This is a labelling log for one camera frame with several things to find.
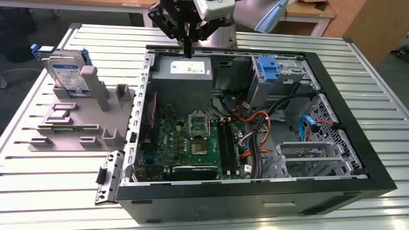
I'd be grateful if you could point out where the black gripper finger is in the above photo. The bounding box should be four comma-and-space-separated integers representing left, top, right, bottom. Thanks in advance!
147, 4, 189, 58
188, 19, 232, 58

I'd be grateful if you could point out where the hard disk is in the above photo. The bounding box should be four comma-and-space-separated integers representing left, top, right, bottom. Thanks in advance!
31, 44, 95, 98

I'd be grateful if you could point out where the silver disk bay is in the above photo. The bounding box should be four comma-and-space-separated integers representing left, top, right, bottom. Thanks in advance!
274, 141, 368, 179

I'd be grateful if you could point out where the grey power supply unit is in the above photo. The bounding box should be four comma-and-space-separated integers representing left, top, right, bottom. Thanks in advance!
149, 56, 215, 112

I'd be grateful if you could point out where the blue drive latch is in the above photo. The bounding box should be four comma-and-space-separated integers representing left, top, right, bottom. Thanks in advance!
258, 57, 281, 82

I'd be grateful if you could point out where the silver optical drive cage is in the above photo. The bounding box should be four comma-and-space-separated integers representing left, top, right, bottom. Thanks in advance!
248, 56, 320, 110

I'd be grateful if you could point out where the metal socket cover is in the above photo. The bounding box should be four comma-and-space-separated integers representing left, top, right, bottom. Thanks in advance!
188, 111, 212, 139

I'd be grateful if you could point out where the grey parts rack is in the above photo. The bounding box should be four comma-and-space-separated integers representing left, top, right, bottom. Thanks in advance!
28, 66, 137, 153

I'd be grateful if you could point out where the silver CPU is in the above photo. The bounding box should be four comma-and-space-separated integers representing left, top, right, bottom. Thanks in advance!
51, 110, 72, 120

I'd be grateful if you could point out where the green motherboard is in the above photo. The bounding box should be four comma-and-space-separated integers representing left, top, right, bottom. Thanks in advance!
136, 112, 253, 182

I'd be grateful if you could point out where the black RAM slot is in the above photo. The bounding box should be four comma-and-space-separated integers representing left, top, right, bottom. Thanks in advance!
217, 116, 233, 177

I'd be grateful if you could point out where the CPU socket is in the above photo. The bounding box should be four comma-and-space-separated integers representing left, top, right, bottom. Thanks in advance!
191, 138, 211, 156

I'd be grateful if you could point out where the brown wooden cabinet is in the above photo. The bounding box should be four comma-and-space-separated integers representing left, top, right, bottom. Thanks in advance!
322, 0, 409, 69

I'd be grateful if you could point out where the black graphics card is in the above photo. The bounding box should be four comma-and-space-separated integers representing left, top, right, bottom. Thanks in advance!
164, 164, 220, 182

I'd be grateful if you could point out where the black open PC case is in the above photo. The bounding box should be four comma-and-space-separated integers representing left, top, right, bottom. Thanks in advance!
95, 44, 398, 225

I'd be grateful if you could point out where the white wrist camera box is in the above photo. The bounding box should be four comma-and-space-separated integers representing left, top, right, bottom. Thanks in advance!
193, 0, 236, 23

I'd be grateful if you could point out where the wooden desk white frame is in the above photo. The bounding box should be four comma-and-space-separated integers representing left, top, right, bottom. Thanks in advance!
277, 0, 338, 37
19, 0, 160, 27

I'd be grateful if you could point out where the orange wire bundle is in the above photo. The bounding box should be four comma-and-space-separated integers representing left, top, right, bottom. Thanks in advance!
236, 110, 272, 160

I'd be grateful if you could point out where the blue data wire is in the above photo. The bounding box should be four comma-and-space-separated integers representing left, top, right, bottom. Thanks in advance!
300, 115, 316, 142

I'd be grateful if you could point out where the black cable bundle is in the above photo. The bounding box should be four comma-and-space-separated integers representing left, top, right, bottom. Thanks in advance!
249, 91, 322, 179

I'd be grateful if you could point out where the red black power wire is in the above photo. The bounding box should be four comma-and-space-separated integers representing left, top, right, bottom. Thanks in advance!
312, 119, 345, 132

